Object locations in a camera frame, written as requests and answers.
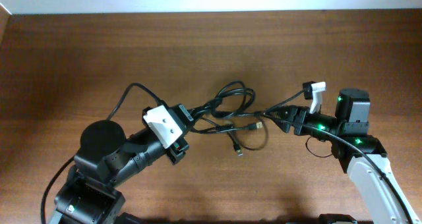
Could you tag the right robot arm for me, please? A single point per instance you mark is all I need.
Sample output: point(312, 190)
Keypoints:
point(361, 155)

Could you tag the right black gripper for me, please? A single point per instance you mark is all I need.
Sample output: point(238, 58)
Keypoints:
point(299, 119)

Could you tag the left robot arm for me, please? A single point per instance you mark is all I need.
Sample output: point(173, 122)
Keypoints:
point(107, 158)

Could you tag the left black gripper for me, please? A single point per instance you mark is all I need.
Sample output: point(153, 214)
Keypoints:
point(178, 149)

